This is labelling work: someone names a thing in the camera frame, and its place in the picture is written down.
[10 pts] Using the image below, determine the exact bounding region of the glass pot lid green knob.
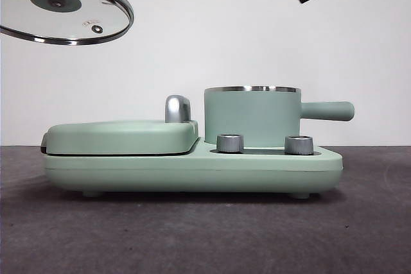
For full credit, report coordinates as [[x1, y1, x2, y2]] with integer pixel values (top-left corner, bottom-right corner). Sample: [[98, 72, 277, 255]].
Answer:
[[0, 0, 135, 46]]

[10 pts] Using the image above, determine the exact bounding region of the silver control knob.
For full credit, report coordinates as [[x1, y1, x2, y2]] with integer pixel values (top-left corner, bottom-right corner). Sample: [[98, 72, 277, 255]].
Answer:
[[284, 135, 315, 155], [216, 133, 245, 153]]

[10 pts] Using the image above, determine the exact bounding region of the mint green breakfast machine base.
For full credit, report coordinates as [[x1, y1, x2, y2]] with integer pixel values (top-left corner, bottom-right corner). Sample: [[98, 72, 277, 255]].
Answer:
[[43, 119, 344, 198]]

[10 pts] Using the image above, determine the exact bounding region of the mint green hinged griddle cover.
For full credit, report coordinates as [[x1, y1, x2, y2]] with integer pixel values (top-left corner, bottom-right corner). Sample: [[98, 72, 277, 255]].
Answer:
[[40, 119, 200, 157]]

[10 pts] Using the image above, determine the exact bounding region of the mint green handled pot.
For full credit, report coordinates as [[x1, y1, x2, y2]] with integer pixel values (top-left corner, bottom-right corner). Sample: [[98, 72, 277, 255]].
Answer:
[[204, 85, 355, 146]]

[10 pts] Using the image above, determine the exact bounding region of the chrome griddle cover handle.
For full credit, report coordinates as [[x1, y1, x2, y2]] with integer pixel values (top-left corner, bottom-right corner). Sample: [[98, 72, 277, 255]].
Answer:
[[164, 94, 193, 124]]

